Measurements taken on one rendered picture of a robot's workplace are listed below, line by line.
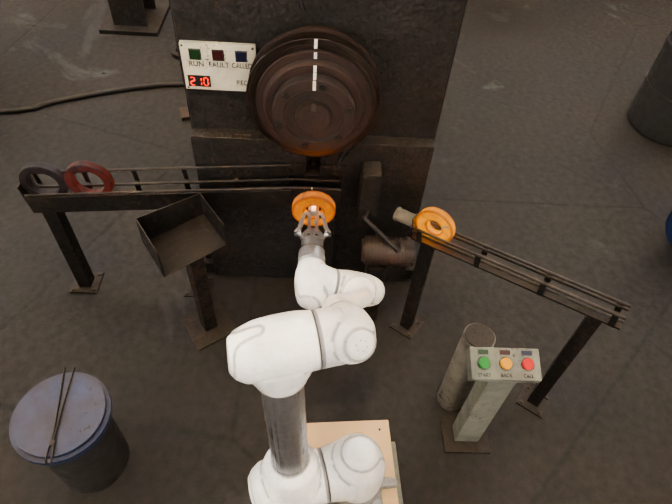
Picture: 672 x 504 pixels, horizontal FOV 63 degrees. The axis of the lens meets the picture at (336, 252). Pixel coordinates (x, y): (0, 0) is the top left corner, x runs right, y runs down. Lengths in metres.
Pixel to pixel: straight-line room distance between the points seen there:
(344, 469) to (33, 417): 1.07
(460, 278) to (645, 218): 1.28
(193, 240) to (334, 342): 1.17
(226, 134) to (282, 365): 1.27
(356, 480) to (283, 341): 0.62
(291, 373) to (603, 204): 2.79
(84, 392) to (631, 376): 2.33
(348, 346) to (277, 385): 0.18
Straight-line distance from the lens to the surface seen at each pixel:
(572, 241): 3.34
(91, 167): 2.36
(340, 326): 1.13
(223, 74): 2.09
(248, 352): 1.13
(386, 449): 1.93
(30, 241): 3.27
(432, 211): 2.08
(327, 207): 1.93
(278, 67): 1.87
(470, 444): 2.46
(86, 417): 2.07
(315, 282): 1.68
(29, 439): 2.10
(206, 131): 2.24
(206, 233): 2.20
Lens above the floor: 2.21
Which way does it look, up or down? 49 degrees down
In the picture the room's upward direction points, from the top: 5 degrees clockwise
